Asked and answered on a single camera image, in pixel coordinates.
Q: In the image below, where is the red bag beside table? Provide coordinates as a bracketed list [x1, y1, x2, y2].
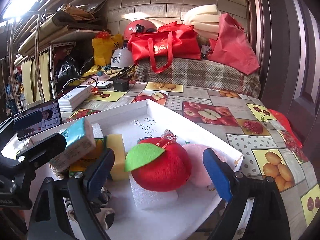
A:
[268, 109, 303, 148]

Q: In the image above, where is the teal tissue pack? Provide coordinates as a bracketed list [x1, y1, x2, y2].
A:
[49, 118, 95, 172]

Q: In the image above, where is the black charger box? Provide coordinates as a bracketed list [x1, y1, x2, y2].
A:
[113, 79, 130, 92]

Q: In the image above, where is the yellow rectangular sponge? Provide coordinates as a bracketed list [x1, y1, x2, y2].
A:
[106, 134, 129, 181]

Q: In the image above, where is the grey metal door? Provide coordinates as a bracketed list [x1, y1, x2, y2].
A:
[245, 0, 320, 143]

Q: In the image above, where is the smartphone showing video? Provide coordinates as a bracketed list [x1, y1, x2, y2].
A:
[13, 99, 62, 141]

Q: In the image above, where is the yellow shopping bag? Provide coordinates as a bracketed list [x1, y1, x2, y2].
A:
[92, 31, 123, 67]

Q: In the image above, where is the cream foam roll stack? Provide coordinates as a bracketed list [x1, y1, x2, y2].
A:
[182, 4, 221, 40]

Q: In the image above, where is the red tote bag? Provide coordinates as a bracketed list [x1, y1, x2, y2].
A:
[127, 22, 201, 74]

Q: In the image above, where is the cow print scrunchie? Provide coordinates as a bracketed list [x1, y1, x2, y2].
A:
[65, 186, 115, 230]

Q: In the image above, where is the red helmet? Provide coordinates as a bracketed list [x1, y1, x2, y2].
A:
[124, 19, 157, 40]

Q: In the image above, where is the white foam block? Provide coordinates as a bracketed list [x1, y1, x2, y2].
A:
[129, 174, 178, 210]

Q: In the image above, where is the yellow green tissue pack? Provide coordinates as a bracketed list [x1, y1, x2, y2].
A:
[69, 139, 106, 177]

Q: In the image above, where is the pink fluffy pompom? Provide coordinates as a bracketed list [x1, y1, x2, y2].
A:
[182, 144, 213, 187]

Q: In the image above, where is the white helmet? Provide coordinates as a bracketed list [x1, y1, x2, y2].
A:
[110, 47, 135, 69]

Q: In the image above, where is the metal storage shelf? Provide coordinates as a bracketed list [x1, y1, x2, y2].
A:
[8, 3, 107, 112]

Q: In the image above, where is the grey knotted scrunchie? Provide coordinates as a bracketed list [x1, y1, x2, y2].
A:
[137, 129, 177, 143]

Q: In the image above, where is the plaid blanket cover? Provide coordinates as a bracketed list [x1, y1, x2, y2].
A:
[132, 58, 261, 98]

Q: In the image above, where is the fruit pattern tablecloth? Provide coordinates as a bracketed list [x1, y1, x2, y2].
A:
[62, 82, 319, 239]

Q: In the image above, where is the red plush apple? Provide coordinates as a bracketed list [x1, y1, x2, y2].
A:
[125, 139, 192, 192]

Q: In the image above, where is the white power bank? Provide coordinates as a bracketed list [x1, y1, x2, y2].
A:
[58, 85, 92, 112]

